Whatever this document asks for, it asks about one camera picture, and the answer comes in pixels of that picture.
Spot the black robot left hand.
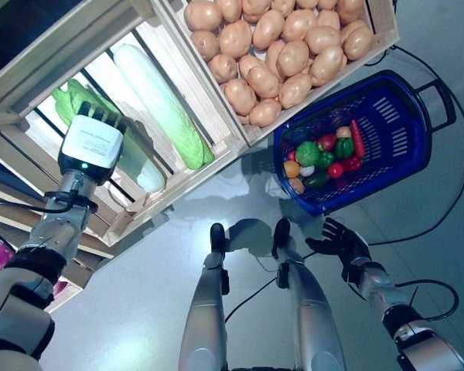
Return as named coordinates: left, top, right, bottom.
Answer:
left=56, top=100, right=129, bottom=186

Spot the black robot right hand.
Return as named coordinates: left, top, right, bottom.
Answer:
left=305, top=216, right=372, bottom=285

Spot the green white napa cabbage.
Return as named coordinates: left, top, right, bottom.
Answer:
left=113, top=43, right=217, bottom=171
left=50, top=79, right=166, bottom=193

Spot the blue plastic shopping basket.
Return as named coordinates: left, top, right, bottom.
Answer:
left=272, top=69, right=458, bottom=216

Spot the black robot right foot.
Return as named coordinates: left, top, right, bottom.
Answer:
left=271, top=217, right=292, bottom=260

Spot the black robot foot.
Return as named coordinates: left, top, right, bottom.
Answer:
left=271, top=217, right=292, bottom=260
left=209, top=223, right=227, bottom=254

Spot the dark green cucumber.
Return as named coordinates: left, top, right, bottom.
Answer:
left=302, top=172, right=330, bottom=190

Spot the small green pepper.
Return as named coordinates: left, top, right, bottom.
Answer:
left=316, top=151, right=336, bottom=169

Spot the small orange fruit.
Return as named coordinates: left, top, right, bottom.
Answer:
left=283, top=160, right=302, bottom=179

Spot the wooden slat crate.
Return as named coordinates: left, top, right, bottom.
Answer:
left=154, top=0, right=402, bottom=148
left=0, top=0, right=248, bottom=248

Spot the green bell pepper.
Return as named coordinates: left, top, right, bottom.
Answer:
left=334, top=138, right=356, bottom=159

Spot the small round green lettuce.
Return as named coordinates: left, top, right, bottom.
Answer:
left=295, top=141, right=321, bottom=167

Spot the black robot left foot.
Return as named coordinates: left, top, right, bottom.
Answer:
left=209, top=223, right=227, bottom=254

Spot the brown potato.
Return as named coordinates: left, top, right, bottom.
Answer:
left=237, top=53, right=266, bottom=78
left=190, top=29, right=220, bottom=62
left=220, top=79, right=258, bottom=116
left=276, top=39, right=310, bottom=78
left=304, top=25, right=342, bottom=55
left=342, top=25, right=374, bottom=62
left=251, top=9, right=286, bottom=51
left=247, top=65, right=281, bottom=100
left=336, top=0, right=367, bottom=25
left=207, top=53, right=239, bottom=84
left=281, top=8, right=319, bottom=43
left=309, top=45, right=348, bottom=88
left=218, top=19, right=253, bottom=60
left=278, top=73, right=313, bottom=110
left=248, top=99, right=282, bottom=128
left=183, top=0, right=223, bottom=32

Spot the silver robot left leg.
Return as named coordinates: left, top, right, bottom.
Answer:
left=177, top=247, right=233, bottom=371

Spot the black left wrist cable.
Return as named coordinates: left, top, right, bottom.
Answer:
left=0, top=191, right=100, bottom=216

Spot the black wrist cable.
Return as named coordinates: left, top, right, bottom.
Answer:
left=0, top=191, right=100, bottom=216
left=392, top=278, right=460, bottom=324

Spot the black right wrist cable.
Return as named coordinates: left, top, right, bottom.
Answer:
left=392, top=278, right=460, bottom=324

